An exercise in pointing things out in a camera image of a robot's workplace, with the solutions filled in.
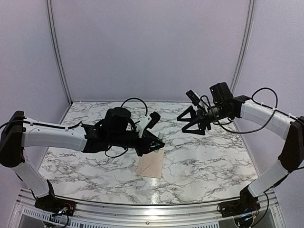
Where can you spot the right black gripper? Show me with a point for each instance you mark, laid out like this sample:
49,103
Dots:
204,119

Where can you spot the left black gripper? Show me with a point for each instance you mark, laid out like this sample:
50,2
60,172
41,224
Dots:
147,142

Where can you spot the green white glue stick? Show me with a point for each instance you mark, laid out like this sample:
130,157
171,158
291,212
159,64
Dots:
159,143

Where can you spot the cream envelope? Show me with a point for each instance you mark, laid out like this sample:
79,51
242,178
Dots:
150,165

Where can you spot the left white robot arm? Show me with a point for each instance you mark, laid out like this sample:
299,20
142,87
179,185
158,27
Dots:
21,132

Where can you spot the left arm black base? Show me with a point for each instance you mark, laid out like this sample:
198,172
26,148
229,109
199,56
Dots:
51,203

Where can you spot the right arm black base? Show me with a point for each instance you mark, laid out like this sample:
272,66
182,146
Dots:
245,204

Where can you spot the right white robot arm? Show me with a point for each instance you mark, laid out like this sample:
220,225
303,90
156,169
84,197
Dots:
286,126

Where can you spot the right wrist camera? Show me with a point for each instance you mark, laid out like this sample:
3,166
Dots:
195,99

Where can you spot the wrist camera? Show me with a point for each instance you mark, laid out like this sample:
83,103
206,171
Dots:
149,121
195,99

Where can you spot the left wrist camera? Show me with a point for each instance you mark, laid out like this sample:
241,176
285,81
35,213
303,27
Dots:
149,121

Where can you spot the curved aluminium front rail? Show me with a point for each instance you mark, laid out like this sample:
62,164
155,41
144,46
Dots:
89,214

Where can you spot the right aluminium corner post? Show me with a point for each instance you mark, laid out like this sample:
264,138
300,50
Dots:
244,44

